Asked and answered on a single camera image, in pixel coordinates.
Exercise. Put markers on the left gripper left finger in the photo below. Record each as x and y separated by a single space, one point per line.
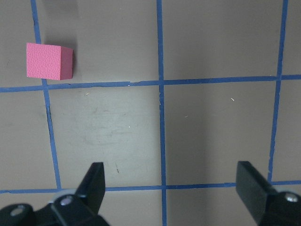
81 208

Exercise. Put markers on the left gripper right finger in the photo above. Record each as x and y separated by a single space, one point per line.
267 205

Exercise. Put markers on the pink foam cube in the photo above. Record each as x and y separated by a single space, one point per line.
50 62

